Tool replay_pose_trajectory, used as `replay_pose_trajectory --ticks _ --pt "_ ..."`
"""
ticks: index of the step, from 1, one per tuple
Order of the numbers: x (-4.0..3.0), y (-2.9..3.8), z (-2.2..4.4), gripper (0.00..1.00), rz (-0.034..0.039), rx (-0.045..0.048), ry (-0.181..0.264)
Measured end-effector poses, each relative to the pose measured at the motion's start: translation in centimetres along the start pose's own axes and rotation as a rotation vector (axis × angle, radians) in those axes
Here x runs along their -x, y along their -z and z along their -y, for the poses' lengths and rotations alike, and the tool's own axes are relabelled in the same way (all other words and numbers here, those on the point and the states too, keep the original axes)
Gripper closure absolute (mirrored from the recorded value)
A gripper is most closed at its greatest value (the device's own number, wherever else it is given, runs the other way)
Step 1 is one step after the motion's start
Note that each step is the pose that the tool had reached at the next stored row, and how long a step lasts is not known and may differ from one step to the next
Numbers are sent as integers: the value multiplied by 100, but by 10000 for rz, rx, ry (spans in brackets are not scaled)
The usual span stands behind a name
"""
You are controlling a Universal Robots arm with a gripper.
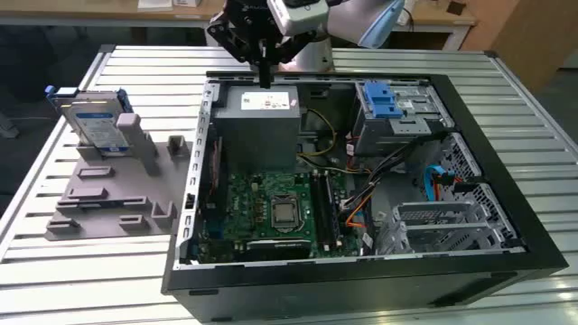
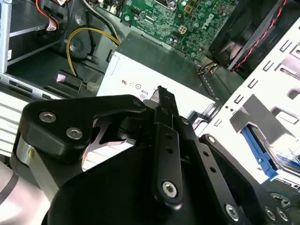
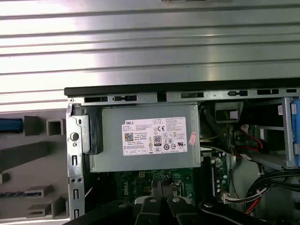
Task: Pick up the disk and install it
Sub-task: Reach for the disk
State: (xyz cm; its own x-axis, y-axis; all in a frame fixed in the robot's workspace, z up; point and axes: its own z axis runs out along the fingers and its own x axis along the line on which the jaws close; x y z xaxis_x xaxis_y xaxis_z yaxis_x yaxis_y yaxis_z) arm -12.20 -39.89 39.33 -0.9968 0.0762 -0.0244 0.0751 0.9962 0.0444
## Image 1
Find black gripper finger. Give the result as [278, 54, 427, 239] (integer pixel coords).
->
[266, 29, 317, 89]
[205, 11, 268, 89]

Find hard disk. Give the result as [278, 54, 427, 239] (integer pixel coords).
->
[43, 86, 134, 156]

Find metal disk bay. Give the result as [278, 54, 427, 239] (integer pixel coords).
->
[389, 201, 515, 255]

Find white paper sheet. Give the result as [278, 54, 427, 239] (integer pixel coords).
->
[137, 0, 173, 13]

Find blue plastic drive latch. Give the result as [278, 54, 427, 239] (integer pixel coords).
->
[362, 81, 405, 119]

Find grey power supply unit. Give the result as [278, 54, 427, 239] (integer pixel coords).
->
[210, 84, 302, 173]

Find wooden desk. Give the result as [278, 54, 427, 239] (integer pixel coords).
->
[0, 0, 479, 48]

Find metal drive cage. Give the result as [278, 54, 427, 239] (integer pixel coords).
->
[350, 81, 455, 156]

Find green motherboard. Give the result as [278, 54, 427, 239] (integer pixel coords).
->
[193, 171, 366, 263]

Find black RAM slot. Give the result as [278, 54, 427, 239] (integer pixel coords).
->
[310, 171, 328, 250]

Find silver CPU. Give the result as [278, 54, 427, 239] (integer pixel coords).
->
[272, 202, 297, 223]

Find grey parts rack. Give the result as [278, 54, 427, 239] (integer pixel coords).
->
[42, 113, 194, 241]

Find wooden cabinet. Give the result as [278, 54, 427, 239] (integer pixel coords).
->
[459, 0, 578, 93]

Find black CPU socket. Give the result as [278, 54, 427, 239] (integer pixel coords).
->
[266, 194, 305, 233]

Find grey metal stand foot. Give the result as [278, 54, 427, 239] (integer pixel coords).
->
[0, 110, 21, 139]

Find black graphics card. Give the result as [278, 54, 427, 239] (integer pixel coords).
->
[233, 238, 312, 261]

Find black PC case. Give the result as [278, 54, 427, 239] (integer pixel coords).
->
[160, 70, 568, 323]

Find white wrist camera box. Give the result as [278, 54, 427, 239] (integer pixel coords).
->
[265, 0, 328, 37]

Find yellow wire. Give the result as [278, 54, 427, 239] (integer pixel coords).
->
[297, 108, 337, 158]

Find black cable bundle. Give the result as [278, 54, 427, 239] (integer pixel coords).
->
[341, 131, 452, 211]

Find blue data wire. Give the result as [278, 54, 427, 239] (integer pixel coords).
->
[423, 164, 456, 204]

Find orange wires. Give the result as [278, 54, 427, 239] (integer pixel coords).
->
[344, 202, 366, 228]

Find black power plug with wires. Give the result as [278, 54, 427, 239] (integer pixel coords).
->
[431, 175, 484, 194]

